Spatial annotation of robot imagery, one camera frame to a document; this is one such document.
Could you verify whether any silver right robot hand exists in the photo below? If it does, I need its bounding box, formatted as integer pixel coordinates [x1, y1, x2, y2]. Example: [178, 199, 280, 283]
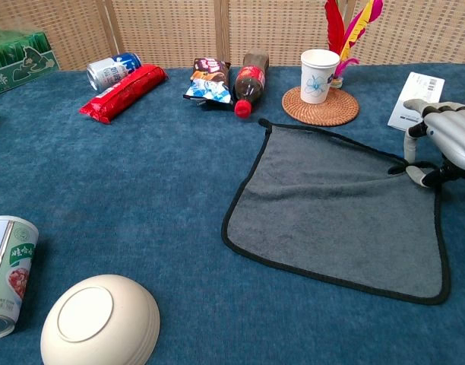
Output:
[403, 98, 465, 189]

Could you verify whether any grey cloth with blue corner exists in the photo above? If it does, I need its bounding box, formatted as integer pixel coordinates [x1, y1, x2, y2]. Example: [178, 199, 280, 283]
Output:
[221, 118, 452, 306]

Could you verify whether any white cardboard box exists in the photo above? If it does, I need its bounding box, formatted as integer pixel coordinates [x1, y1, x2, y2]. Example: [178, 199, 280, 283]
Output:
[387, 71, 445, 132]

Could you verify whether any round woven rattan coaster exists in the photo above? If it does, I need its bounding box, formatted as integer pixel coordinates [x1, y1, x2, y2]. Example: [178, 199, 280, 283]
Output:
[281, 86, 360, 127]

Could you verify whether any white paper cup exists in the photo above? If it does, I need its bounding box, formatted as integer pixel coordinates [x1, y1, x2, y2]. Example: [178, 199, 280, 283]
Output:
[300, 49, 340, 105]

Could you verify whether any colourful feather shuttlecock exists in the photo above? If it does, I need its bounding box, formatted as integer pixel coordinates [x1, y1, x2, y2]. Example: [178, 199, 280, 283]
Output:
[323, 0, 384, 89]

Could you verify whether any cola bottle with red cap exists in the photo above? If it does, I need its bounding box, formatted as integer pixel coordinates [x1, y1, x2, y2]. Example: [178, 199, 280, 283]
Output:
[232, 52, 270, 119]

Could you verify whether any brown and blue snack bag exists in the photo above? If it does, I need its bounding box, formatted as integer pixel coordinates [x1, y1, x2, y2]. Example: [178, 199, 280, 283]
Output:
[182, 57, 233, 108]

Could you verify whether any woven bamboo folding screen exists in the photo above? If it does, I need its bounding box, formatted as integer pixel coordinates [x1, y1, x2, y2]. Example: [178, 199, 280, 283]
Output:
[0, 0, 465, 72]

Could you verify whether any red biscuit pack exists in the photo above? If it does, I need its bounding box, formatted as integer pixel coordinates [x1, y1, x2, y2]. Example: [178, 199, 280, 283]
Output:
[78, 63, 169, 125]

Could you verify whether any blue and white drink can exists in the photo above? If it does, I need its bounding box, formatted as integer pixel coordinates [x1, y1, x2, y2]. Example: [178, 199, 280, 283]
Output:
[87, 52, 142, 94]

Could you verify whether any cream upturned bowl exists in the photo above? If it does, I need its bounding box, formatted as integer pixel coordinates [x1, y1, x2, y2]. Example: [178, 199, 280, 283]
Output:
[40, 274, 161, 365]

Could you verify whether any green tea bag box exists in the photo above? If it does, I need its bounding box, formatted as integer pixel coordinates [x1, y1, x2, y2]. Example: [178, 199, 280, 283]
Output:
[0, 30, 61, 99]

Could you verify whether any green and white food can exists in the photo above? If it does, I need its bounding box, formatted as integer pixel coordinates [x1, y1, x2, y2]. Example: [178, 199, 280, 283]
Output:
[0, 215, 40, 341]

